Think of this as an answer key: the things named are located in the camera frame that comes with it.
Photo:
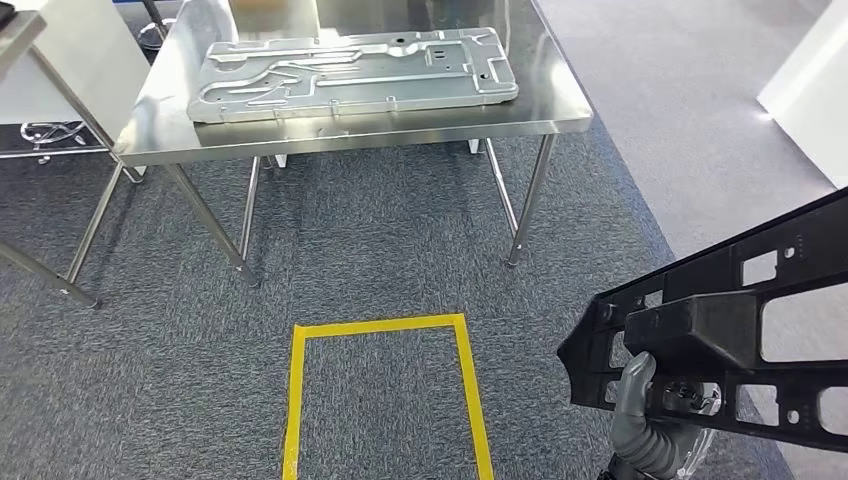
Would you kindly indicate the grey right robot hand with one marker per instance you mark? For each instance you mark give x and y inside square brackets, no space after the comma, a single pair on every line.
[632,391]

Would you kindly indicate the black plastic frame part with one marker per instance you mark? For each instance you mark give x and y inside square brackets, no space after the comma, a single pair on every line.
[696,324]

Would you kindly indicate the steel workbench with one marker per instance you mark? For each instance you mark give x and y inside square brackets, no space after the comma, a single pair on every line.
[364,131]

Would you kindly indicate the yellow floor tape square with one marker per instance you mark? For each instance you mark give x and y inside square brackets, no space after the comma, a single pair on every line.
[378,324]

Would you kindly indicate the small white block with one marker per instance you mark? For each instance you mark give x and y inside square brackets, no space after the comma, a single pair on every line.
[474,146]
[279,161]

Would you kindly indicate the white box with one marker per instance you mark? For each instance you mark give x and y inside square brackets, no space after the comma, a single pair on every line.
[815,86]

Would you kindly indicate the grey stamped metal panel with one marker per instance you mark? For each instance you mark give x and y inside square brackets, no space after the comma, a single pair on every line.
[351,79]

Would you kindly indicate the steel side table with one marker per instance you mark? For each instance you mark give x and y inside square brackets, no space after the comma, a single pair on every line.
[20,40]

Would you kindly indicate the black stanchion post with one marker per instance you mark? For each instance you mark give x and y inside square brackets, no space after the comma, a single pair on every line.
[156,36]

